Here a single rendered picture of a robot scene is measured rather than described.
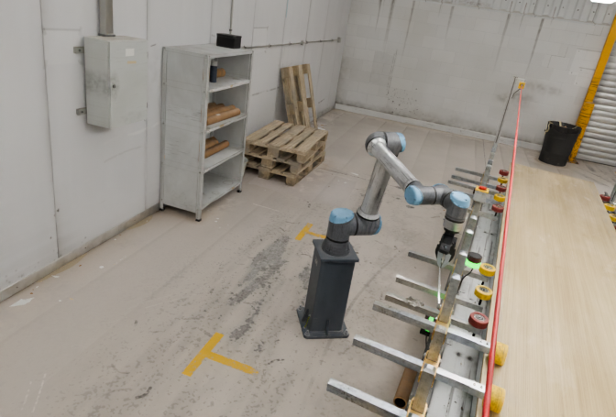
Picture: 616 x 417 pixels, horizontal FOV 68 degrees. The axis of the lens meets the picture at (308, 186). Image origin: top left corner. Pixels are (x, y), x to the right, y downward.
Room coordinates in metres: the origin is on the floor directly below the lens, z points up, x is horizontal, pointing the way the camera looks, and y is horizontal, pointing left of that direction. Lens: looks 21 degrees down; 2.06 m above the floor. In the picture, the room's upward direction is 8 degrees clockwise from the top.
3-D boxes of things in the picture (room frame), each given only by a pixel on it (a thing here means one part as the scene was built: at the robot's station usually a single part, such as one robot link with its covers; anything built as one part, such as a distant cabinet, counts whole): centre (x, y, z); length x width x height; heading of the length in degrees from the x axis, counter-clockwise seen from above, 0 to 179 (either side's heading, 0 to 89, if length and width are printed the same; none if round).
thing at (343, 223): (2.66, -0.25, 0.79); 0.17 x 0.15 x 0.18; 112
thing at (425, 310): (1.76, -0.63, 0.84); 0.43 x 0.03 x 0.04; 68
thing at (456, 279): (1.54, -0.61, 0.94); 0.03 x 0.03 x 0.48; 68
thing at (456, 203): (1.98, -0.70, 1.29); 0.10 x 0.09 x 0.12; 22
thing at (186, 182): (4.37, 1.07, 0.78); 0.90 x 0.45 x 1.55; 164
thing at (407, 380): (2.15, -0.76, 0.04); 0.30 x 0.08 x 0.08; 158
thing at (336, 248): (2.66, -0.24, 0.65); 0.19 x 0.19 x 0.10
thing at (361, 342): (1.28, -0.48, 0.95); 0.50 x 0.04 x 0.04; 68
